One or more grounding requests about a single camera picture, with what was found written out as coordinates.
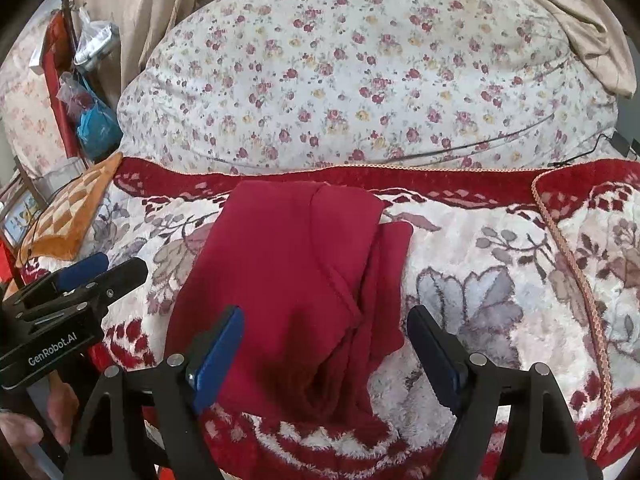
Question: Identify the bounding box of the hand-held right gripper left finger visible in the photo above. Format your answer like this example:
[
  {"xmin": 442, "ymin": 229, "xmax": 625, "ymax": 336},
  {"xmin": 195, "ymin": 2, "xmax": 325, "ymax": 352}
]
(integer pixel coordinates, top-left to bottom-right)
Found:
[{"xmin": 62, "ymin": 305, "xmax": 246, "ymax": 480}]

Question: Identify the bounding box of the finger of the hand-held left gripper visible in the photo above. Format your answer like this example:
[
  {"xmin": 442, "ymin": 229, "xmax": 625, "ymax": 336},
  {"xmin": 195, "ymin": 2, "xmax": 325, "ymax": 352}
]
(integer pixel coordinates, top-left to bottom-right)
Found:
[
  {"xmin": 85, "ymin": 258, "xmax": 150, "ymax": 308},
  {"xmin": 54, "ymin": 252, "xmax": 112, "ymax": 292}
]

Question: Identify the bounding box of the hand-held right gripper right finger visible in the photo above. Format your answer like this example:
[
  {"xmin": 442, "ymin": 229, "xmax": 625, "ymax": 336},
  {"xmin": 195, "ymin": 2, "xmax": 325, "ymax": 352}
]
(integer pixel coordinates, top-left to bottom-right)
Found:
[{"xmin": 406, "ymin": 304, "xmax": 591, "ymax": 480}]

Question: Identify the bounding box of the red sweater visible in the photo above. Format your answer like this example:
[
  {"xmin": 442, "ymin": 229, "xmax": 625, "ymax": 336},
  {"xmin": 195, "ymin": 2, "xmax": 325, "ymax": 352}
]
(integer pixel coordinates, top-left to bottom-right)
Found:
[{"xmin": 165, "ymin": 180, "xmax": 414, "ymax": 423}]

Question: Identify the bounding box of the person's left hand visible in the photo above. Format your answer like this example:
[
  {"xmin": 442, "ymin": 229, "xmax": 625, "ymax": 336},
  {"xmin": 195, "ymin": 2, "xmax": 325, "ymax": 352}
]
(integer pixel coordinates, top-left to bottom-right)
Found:
[{"xmin": 0, "ymin": 382, "xmax": 82, "ymax": 480}]

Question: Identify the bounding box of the orange checkered cushion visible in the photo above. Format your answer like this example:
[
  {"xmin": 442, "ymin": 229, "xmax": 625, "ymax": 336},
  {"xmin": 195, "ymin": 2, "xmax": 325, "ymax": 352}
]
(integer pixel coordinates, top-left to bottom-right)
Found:
[{"xmin": 15, "ymin": 151, "xmax": 124, "ymax": 267}]

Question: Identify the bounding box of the red floral plush blanket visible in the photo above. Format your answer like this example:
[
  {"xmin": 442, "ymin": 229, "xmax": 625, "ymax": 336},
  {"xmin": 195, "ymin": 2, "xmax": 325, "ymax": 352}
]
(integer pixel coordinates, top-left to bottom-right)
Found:
[{"xmin": 15, "ymin": 156, "xmax": 640, "ymax": 480}]

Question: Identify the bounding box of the framed picture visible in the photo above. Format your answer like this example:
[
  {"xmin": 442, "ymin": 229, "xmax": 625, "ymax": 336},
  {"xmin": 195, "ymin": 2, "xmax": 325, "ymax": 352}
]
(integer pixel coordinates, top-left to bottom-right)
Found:
[{"xmin": 0, "ymin": 179, "xmax": 44, "ymax": 252}]

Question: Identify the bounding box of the blue plastic bag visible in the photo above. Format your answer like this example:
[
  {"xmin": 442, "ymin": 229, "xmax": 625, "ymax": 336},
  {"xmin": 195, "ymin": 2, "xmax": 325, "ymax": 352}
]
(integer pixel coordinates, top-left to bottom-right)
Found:
[{"xmin": 75, "ymin": 80, "xmax": 124, "ymax": 162}]

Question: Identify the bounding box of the clear plastic bag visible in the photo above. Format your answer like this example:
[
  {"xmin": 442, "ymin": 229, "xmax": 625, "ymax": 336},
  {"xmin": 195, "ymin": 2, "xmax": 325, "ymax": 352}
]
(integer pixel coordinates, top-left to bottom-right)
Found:
[{"xmin": 72, "ymin": 6, "xmax": 119, "ymax": 74}]

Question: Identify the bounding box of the beige curtain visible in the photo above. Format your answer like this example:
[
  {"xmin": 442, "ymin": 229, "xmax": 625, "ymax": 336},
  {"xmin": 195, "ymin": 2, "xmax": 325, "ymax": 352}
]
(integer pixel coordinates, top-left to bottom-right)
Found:
[{"xmin": 64, "ymin": 0, "xmax": 213, "ymax": 107}]

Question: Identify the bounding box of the white floral quilt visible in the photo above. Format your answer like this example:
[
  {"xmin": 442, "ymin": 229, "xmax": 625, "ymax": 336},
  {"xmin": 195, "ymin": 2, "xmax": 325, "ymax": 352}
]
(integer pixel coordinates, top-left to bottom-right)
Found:
[{"xmin": 117, "ymin": 0, "xmax": 622, "ymax": 177}]

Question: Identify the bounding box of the beige cloth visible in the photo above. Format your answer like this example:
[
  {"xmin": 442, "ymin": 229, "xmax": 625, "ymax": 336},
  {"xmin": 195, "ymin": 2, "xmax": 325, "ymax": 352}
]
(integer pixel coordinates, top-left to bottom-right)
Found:
[{"xmin": 447, "ymin": 0, "xmax": 637, "ymax": 99}]

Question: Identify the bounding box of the red wooden frame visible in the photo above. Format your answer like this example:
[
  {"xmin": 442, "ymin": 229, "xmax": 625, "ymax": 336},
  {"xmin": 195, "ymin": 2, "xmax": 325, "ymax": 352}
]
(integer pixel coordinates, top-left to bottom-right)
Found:
[{"xmin": 39, "ymin": 10, "xmax": 94, "ymax": 162}]

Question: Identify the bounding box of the thin black cable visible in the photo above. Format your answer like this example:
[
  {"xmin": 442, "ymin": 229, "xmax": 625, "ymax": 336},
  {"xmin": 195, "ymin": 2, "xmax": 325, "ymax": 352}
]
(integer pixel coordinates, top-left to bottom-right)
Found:
[{"xmin": 200, "ymin": 112, "xmax": 557, "ymax": 164}]

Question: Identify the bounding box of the black charger cable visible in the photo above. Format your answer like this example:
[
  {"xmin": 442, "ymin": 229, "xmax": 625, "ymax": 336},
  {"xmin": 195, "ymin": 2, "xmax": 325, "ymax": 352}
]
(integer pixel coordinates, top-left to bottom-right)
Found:
[{"xmin": 546, "ymin": 131, "xmax": 637, "ymax": 169}]

